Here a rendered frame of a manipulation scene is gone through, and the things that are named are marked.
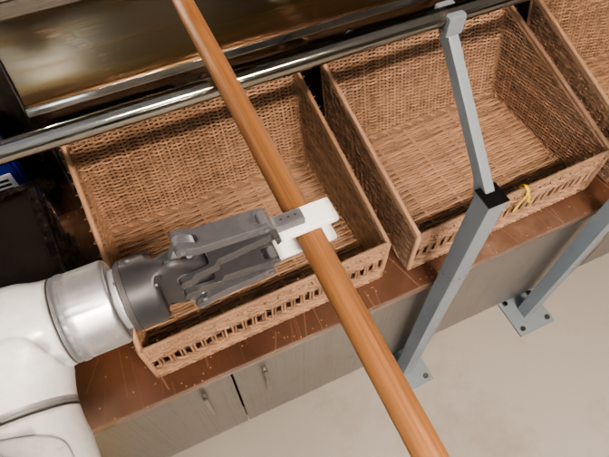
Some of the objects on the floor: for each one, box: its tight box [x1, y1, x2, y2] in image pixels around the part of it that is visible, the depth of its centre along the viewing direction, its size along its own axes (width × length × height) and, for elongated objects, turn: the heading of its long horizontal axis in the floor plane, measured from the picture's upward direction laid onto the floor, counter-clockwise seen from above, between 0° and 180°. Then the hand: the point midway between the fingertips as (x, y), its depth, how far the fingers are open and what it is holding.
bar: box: [0, 0, 609, 390], centre depth 123 cm, size 31×127×118 cm, turn 115°
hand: (304, 228), depth 58 cm, fingers closed on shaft, 3 cm apart
